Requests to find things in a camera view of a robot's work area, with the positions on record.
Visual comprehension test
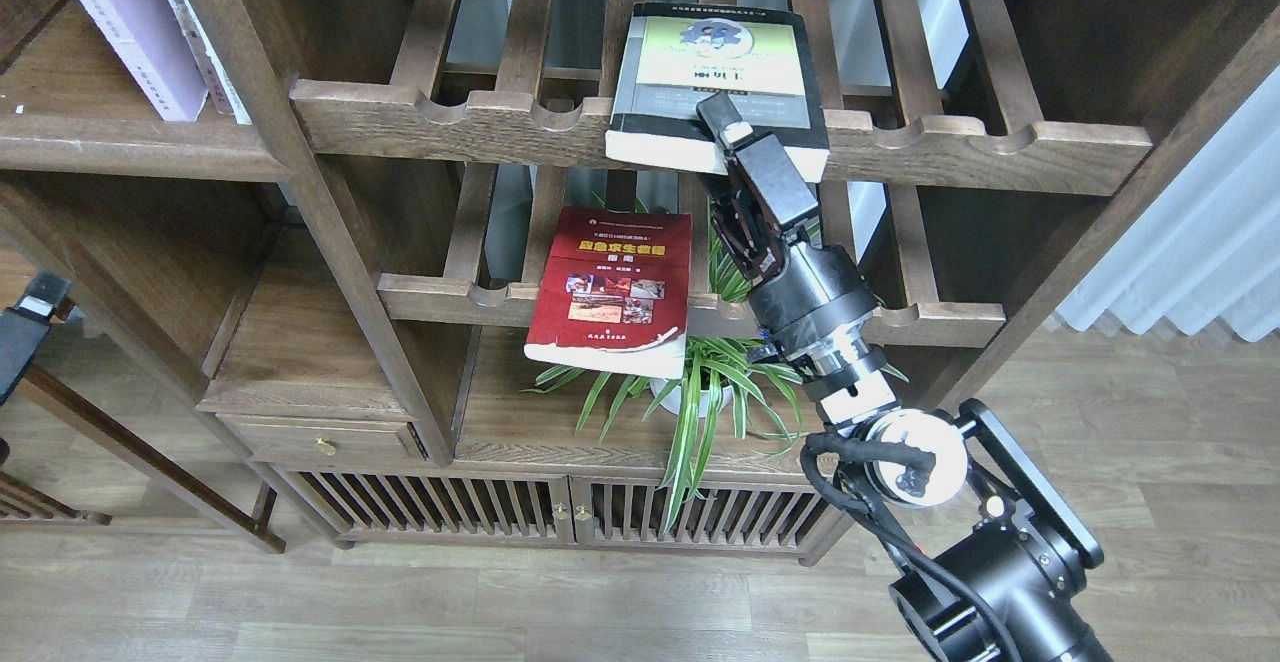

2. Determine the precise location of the white book upright on shelf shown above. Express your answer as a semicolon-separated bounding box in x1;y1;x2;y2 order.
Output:
166;0;252;125

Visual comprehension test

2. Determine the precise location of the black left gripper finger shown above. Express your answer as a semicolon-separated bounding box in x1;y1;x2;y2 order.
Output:
1;273;73;405

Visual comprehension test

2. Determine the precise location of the white and purple book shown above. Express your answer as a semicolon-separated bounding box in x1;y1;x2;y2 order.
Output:
79;0;209;123

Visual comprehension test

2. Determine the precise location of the white plant pot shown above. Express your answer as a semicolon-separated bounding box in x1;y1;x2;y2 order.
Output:
649;374;733;417

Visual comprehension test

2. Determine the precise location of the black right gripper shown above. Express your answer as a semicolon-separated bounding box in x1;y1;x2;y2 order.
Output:
696;92;881;362

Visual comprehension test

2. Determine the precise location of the yellow and black book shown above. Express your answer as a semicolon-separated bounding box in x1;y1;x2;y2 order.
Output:
604;3;829;184

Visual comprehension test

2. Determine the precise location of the green spider plant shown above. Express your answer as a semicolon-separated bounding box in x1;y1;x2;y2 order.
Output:
522;187;909;522

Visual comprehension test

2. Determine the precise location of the wooden furniture at left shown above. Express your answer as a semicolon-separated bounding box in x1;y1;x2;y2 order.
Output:
0;242;287;554

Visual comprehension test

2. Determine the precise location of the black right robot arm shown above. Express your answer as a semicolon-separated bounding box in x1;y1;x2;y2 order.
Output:
698;93;1108;661

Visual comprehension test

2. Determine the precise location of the dark wooden bookshelf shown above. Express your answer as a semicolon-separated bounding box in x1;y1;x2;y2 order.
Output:
3;0;1277;565

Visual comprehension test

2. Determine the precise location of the white curtain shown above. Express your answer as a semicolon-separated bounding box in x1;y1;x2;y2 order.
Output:
1055;70;1279;342

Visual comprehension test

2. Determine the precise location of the red cover book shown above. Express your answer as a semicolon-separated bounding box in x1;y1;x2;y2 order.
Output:
524;207;692;379

